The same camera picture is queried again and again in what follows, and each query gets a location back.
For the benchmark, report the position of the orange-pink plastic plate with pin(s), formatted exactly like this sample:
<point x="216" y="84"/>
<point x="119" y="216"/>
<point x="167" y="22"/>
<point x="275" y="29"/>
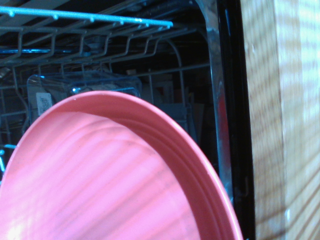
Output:
<point x="105" y="180"/>

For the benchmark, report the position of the stainless steel dishwasher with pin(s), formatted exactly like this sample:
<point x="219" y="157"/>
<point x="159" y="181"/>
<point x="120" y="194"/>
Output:
<point x="225" y="100"/>

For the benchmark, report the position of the clear plastic container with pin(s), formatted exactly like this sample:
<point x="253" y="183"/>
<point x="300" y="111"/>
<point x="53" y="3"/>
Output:
<point x="82" y="85"/>

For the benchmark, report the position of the wooden kitchen cabinet panel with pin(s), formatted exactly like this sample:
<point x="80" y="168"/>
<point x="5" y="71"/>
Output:
<point x="285" y="120"/>

